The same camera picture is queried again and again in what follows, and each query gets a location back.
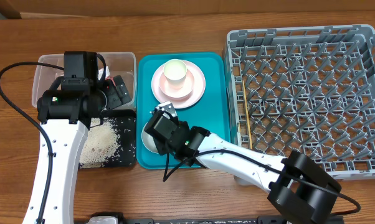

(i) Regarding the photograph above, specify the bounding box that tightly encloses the cooked white rice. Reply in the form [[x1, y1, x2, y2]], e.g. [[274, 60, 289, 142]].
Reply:
[[79, 117, 137, 169]]

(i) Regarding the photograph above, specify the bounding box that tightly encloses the grey bowl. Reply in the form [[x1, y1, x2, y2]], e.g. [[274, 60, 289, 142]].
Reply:
[[141, 130, 158, 154]]

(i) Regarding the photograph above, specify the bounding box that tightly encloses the white napkin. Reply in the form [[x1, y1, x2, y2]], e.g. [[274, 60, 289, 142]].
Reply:
[[98, 66, 110, 81]]

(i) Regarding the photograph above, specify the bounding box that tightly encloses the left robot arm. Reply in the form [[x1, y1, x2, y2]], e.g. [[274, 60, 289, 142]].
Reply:
[[23, 51, 124, 223]]

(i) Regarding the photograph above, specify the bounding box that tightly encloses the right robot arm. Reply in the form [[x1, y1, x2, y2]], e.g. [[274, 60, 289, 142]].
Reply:
[[143, 110, 341, 223]]

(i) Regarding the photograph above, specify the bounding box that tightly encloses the grey dishwasher rack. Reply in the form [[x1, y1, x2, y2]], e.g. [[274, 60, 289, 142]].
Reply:
[[224, 24, 375, 180]]

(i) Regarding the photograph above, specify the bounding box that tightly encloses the black plastic tray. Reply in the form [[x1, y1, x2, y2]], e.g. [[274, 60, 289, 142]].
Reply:
[[78, 109, 138, 170]]

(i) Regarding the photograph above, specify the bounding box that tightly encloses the clear plastic bin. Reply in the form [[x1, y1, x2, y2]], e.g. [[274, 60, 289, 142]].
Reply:
[[31, 52, 137, 115]]

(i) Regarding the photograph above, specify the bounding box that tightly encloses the pink cup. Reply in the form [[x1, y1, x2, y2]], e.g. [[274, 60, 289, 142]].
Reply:
[[163, 59, 188, 89]]

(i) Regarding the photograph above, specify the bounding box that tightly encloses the pink round plate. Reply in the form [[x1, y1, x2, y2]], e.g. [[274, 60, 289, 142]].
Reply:
[[151, 60, 206, 109]]

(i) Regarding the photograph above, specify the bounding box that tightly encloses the teal serving tray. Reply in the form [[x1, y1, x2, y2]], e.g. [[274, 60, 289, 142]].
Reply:
[[136, 52, 230, 169]]

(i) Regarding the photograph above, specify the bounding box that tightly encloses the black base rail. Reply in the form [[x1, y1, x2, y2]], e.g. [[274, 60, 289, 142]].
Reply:
[[87, 212, 344, 224]]

